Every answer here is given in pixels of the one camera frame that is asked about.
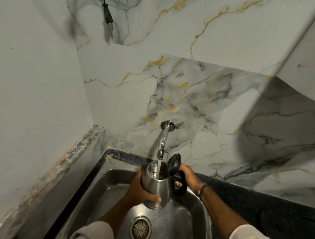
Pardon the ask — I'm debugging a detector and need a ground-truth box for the person's left hand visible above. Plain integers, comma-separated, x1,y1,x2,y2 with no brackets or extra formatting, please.
125,169,162,206

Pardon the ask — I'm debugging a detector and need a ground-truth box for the person's right hand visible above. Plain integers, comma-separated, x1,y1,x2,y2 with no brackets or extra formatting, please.
176,163,206,195

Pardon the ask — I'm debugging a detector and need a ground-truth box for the stainless steel electric kettle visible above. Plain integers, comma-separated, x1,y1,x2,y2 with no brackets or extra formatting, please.
141,153,188,210

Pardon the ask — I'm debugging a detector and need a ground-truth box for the person's right forearm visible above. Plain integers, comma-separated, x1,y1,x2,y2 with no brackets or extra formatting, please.
197,184,271,239

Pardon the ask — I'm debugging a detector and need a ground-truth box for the person's left forearm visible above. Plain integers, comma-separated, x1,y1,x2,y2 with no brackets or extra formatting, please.
70,196,134,239

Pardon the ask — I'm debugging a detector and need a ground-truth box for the stainless steel sink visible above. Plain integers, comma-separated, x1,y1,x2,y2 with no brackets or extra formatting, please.
55,169,213,239

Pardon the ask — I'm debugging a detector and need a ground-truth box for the dark wrist band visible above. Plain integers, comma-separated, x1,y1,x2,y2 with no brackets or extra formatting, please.
197,184,208,202

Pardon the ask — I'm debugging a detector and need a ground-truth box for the round sink drain strainer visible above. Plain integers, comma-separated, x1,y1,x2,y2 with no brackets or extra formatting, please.
130,216,152,239

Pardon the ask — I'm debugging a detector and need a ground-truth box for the black kettle base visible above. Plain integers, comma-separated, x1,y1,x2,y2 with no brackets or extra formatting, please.
258,209,315,239

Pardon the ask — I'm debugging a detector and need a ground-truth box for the black power plug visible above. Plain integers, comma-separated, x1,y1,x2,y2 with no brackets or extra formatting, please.
102,0,114,30

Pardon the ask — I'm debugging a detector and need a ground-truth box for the chrome wall tap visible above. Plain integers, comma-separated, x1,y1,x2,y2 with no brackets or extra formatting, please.
157,120,176,160

